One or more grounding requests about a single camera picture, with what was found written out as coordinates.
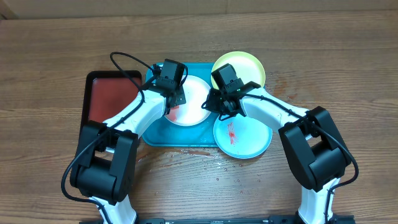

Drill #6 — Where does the white plate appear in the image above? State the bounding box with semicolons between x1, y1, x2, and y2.
173;75;210;126

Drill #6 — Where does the light blue plate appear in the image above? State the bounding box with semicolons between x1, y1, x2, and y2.
213;114;272;159

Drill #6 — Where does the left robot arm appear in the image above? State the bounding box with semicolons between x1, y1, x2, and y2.
61;84;186;223

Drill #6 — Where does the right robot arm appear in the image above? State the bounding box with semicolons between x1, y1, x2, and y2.
201;82;357;223

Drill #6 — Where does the teal plastic tray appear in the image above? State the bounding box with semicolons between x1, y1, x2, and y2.
142;63;218;147

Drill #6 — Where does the black red-lined tray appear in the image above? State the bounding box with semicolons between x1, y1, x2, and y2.
80;70;142;128

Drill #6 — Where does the yellow-green plate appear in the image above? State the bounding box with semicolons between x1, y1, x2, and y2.
211;51;266;91

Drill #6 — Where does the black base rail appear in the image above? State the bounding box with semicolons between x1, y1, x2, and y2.
79;213;356;224

